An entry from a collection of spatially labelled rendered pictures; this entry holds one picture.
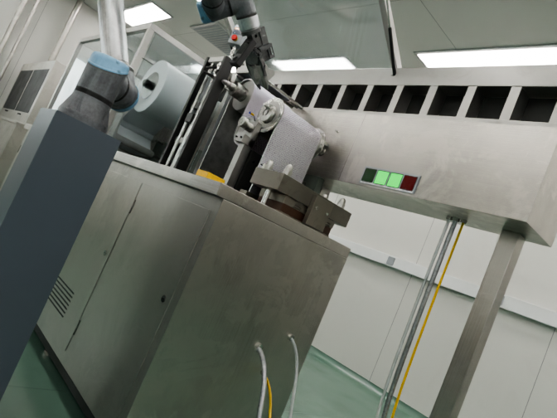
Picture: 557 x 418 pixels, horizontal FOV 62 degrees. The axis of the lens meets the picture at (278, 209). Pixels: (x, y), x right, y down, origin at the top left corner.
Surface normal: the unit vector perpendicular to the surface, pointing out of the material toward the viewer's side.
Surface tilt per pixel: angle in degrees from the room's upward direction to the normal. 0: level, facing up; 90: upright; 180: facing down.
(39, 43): 90
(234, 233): 90
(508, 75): 90
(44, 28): 90
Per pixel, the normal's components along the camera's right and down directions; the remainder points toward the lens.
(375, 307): -0.67, -0.35
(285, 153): 0.63, 0.21
